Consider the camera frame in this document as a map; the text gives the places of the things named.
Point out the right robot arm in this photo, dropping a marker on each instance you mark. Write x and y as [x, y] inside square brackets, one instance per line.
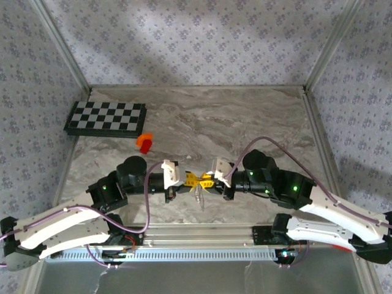
[330, 214]

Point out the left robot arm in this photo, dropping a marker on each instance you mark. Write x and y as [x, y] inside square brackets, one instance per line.
[61, 223]

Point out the small red plastic block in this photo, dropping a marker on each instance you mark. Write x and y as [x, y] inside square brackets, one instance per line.
[145, 147]

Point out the orange plastic arch piece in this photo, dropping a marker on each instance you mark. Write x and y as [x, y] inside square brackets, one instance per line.
[145, 137]

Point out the black grey chessboard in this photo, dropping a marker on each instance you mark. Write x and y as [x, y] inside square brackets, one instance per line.
[104, 116]

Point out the grey metal sheet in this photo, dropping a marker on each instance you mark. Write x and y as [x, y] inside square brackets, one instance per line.
[183, 278]

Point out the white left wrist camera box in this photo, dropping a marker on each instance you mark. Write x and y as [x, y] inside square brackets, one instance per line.
[171, 173]

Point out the aluminium front frame beam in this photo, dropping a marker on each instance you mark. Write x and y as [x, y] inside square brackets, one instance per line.
[199, 235]

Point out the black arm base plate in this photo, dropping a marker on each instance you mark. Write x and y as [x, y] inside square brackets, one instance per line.
[261, 235]
[134, 236]

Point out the aluminium side rail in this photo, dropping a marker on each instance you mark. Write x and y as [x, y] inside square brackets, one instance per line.
[62, 183]
[317, 122]

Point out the aluminium frame post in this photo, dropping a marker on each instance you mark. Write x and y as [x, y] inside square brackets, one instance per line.
[333, 46]
[62, 46]

